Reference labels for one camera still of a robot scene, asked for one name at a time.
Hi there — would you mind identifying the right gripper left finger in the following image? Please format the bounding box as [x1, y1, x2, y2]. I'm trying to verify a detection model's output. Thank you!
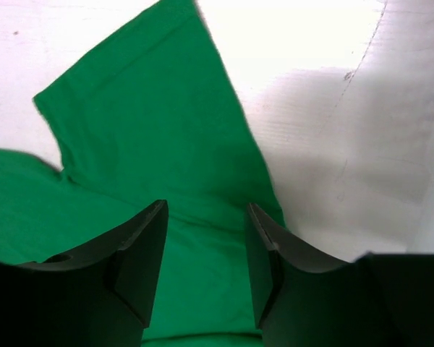
[0, 200, 169, 346]

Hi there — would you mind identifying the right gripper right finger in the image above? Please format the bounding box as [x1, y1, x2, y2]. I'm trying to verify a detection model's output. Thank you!
[245, 204, 434, 346]

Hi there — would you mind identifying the green t shirt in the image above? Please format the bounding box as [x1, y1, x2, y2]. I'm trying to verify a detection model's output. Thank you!
[0, 1, 284, 346]

